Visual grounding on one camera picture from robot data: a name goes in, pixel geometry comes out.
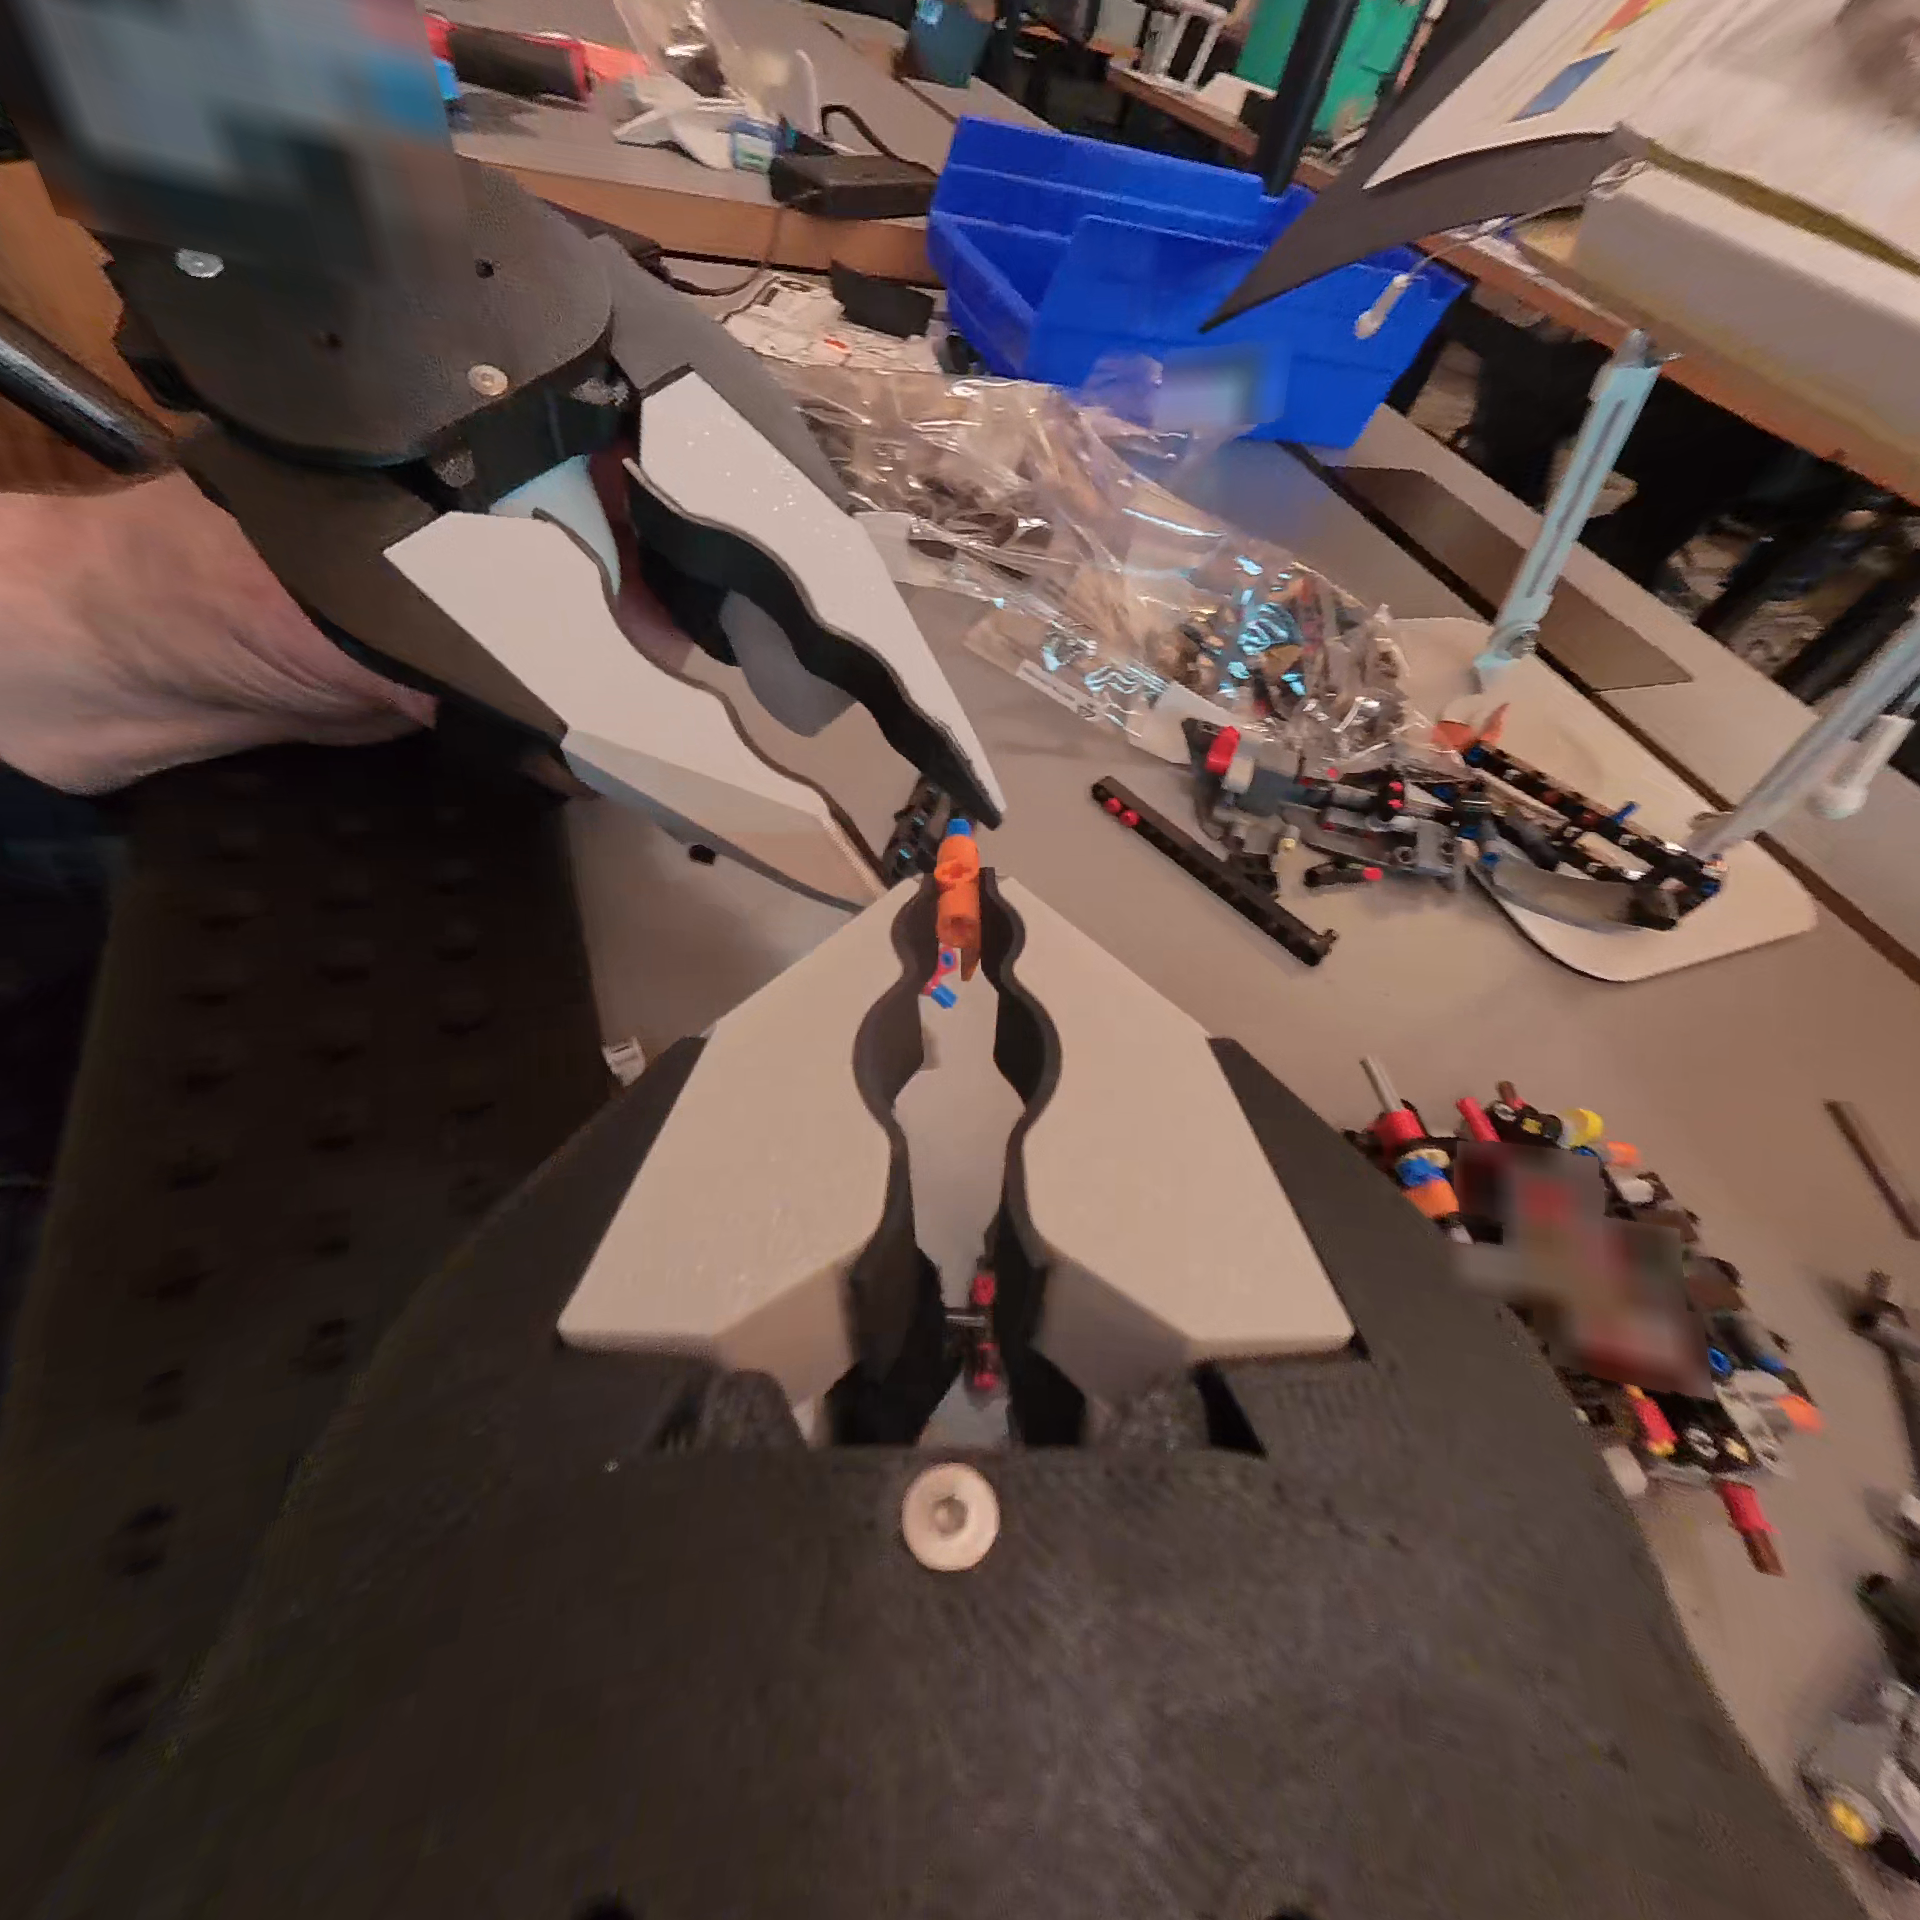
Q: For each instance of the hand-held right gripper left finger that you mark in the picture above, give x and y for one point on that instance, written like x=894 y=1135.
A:
x=735 y=1200

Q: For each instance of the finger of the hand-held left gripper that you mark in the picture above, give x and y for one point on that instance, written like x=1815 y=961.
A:
x=511 y=599
x=781 y=481

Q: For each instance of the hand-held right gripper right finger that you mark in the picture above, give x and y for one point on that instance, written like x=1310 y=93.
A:
x=1188 y=1200

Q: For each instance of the orange lego connector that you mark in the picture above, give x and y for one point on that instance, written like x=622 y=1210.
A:
x=959 y=901

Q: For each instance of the black lego frame beam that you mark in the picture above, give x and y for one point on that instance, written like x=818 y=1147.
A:
x=911 y=835

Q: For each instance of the pile of technic parts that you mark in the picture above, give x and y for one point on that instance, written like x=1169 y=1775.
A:
x=1667 y=1440

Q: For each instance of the red lego pins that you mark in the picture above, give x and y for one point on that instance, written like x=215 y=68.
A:
x=985 y=1328

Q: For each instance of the long black lego beam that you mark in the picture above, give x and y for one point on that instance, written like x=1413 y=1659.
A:
x=1216 y=871

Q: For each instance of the black lego connector red pin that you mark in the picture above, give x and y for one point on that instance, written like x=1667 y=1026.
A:
x=1344 y=874

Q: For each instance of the grey lego subassembly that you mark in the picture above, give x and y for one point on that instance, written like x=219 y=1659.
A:
x=1247 y=772

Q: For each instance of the clear bag of lego parts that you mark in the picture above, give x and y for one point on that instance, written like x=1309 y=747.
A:
x=1292 y=660

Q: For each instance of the short dark lego axle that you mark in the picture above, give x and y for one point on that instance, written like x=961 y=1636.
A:
x=1876 y=1169

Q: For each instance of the person's left hand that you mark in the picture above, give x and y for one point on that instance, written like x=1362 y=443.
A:
x=182 y=644

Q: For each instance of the white printed leaflet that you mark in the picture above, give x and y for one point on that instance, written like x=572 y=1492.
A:
x=788 y=317

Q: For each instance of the small black box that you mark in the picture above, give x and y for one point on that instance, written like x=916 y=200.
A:
x=885 y=302

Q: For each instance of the pile of flat clear bags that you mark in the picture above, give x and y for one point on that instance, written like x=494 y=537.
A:
x=1021 y=510

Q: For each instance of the black power adapter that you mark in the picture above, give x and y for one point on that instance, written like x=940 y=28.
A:
x=858 y=184

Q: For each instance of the blue plastic bin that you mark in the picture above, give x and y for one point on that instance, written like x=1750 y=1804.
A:
x=1079 y=302

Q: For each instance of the white plastic object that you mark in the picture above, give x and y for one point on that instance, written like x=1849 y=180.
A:
x=691 y=112

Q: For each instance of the black perforated board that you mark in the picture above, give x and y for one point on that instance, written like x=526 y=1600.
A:
x=303 y=1126

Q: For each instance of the dark grey flexible sheet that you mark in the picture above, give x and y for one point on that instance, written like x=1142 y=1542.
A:
x=1545 y=901

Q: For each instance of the black pole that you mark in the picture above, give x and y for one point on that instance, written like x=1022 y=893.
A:
x=1305 y=89

